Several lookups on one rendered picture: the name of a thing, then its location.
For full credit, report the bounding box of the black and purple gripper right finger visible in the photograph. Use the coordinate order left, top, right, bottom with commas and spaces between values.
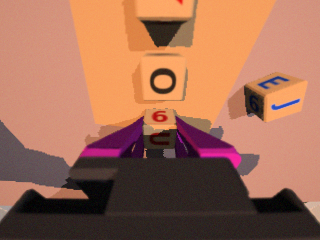
175, 116, 241, 168

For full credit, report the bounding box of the orange mat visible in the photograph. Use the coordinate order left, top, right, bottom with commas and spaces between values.
70, 0, 276, 133

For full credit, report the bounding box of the orange block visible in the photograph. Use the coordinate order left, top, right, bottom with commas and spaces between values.
245, 72, 308, 122
142, 109, 177, 149
140, 53, 187, 101
135, 0, 194, 25

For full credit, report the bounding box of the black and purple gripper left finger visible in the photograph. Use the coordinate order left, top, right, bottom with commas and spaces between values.
78, 116, 145, 158

